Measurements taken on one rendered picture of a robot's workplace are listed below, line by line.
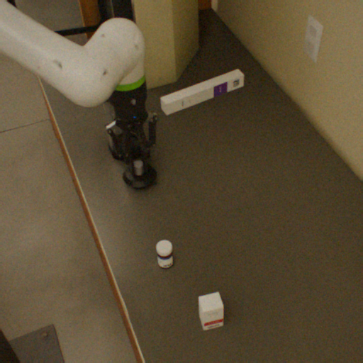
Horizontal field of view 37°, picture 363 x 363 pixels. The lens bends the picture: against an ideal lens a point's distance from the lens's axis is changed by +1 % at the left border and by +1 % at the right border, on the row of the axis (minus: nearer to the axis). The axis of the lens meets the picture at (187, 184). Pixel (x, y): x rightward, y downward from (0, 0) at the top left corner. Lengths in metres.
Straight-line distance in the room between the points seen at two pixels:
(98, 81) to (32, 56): 0.14
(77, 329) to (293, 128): 1.24
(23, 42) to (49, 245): 1.60
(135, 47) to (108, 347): 1.41
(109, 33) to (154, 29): 0.53
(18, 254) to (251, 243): 1.49
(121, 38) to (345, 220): 0.70
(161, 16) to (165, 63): 0.16
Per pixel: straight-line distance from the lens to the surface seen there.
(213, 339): 1.20
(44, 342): 2.32
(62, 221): 2.67
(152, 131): 1.36
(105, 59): 1.09
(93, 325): 2.32
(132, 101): 1.23
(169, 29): 1.68
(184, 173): 1.48
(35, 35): 1.12
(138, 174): 1.44
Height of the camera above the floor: 2.01
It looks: 48 degrees down
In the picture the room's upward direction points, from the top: 3 degrees counter-clockwise
